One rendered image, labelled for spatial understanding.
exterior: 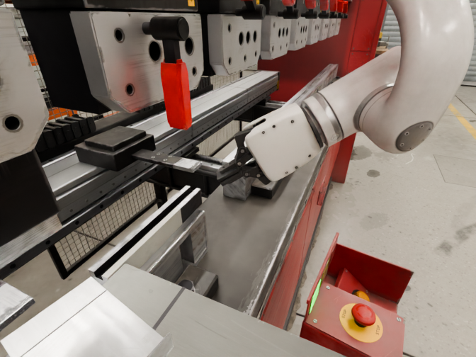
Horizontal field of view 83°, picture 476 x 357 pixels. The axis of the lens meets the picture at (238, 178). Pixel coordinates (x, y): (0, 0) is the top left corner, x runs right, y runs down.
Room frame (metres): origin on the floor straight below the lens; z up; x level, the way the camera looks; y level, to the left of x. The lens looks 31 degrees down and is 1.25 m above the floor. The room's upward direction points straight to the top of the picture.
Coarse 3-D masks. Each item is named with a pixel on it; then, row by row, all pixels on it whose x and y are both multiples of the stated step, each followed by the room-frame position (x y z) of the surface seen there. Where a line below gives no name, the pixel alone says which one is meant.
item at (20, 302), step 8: (0, 280) 0.19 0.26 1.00; (0, 288) 0.18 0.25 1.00; (8, 288) 0.18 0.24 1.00; (16, 288) 0.18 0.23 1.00; (0, 296) 0.18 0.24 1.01; (8, 296) 0.18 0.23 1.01; (16, 296) 0.18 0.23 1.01; (24, 296) 0.18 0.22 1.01; (0, 304) 0.17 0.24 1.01; (8, 304) 0.17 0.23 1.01; (16, 304) 0.17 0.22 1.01; (24, 304) 0.17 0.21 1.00; (32, 304) 0.17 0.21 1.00; (0, 312) 0.16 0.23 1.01; (8, 312) 0.16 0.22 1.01; (16, 312) 0.16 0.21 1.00; (0, 320) 0.15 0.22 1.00; (8, 320) 0.15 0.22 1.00; (0, 328) 0.14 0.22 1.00
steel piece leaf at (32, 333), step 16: (80, 288) 0.19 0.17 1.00; (96, 288) 0.19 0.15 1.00; (64, 304) 0.17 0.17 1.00; (80, 304) 0.17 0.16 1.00; (32, 320) 0.15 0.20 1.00; (48, 320) 0.15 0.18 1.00; (64, 320) 0.15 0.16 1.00; (16, 336) 0.14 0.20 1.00; (32, 336) 0.14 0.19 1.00; (16, 352) 0.12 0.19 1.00
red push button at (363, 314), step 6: (354, 306) 0.30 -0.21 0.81; (360, 306) 0.30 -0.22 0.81; (366, 306) 0.30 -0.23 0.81; (354, 312) 0.28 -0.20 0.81; (360, 312) 0.28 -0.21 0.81; (366, 312) 0.28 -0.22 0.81; (372, 312) 0.28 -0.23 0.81; (354, 318) 0.28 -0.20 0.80; (360, 318) 0.27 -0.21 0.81; (366, 318) 0.27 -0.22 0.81; (372, 318) 0.27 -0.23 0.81; (360, 324) 0.28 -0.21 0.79; (366, 324) 0.27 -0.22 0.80; (372, 324) 0.27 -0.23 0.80
